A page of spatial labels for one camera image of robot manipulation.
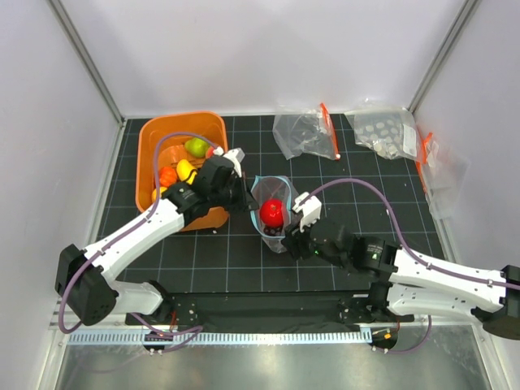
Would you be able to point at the orange pumpkin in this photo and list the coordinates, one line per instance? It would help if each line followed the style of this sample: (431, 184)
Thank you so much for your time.
(167, 176)

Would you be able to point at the aluminium front rail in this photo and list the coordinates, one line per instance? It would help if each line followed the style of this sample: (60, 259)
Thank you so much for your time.
(117, 320)

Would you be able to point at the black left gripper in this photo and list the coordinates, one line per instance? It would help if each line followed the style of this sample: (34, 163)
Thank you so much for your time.
(245, 202)

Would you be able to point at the black grid mat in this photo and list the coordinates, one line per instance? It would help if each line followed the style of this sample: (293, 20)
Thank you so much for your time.
(233, 257)

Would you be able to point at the left aluminium frame post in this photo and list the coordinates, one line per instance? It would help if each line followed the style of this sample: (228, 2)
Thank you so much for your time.
(67, 25)

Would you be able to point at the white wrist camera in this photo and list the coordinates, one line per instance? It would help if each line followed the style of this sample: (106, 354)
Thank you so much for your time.
(307, 208)
(236, 156)

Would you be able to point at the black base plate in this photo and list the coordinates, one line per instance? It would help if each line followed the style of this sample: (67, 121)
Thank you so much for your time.
(232, 311)

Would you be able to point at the yellow orange lemon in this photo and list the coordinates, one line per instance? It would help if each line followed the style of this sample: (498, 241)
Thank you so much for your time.
(157, 193)

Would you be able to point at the green pear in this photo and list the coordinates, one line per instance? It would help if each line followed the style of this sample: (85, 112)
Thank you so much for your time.
(196, 147)

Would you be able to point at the clear bag with white pieces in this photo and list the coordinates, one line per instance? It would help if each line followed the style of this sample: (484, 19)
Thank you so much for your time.
(390, 131)

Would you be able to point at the yellow mango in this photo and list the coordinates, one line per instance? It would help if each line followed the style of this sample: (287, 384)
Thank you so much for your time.
(186, 171)

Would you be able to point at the purple grape bunch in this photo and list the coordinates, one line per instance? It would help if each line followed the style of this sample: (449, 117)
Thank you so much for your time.
(272, 231)

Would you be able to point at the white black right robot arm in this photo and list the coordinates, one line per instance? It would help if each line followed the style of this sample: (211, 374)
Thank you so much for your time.
(414, 283)

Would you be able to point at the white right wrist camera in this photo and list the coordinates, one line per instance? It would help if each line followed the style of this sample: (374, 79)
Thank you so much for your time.
(307, 208)

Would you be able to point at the clear blue-zip bag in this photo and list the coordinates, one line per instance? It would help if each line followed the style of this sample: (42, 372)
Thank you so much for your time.
(272, 187)

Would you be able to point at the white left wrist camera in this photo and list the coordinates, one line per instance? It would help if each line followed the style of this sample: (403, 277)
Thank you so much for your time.
(236, 156)

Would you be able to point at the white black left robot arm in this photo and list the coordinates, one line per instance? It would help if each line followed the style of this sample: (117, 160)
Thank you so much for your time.
(86, 279)

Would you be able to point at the right aluminium frame post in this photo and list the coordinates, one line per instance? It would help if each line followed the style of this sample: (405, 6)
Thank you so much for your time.
(447, 46)

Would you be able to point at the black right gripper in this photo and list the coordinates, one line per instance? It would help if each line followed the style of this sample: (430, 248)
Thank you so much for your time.
(294, 241)

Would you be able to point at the clear orange-zip bag far right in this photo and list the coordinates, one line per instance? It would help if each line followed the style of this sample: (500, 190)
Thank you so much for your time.
(442, 171)

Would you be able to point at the aluminium frame post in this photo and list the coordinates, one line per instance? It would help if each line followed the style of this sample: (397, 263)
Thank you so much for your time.
(447, 46)
(67, 25)

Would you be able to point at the orange plastic basket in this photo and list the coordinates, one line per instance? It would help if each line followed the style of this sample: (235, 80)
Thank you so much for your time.
(204, 123)

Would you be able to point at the clear orange-zip bag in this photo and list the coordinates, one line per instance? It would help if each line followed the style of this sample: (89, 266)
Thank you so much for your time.
(442, 171)
(307, 131)

